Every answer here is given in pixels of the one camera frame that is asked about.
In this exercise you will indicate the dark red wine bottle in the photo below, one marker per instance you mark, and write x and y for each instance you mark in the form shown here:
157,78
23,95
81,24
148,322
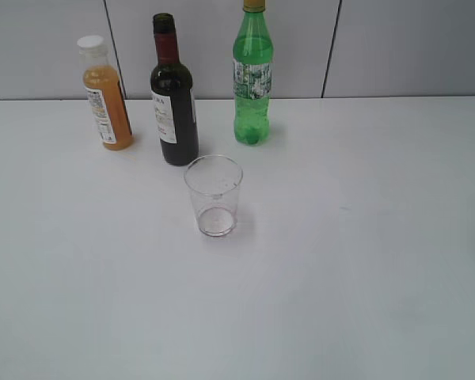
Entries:
171,86

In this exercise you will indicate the transparent plastic cup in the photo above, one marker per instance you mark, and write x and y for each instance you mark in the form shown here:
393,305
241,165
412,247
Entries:
214,183

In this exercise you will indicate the green soda bottle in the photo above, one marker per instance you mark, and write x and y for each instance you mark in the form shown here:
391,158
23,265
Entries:
252,75

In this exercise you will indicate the orange juice bottle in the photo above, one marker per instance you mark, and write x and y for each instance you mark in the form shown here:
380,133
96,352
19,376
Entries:
104,94

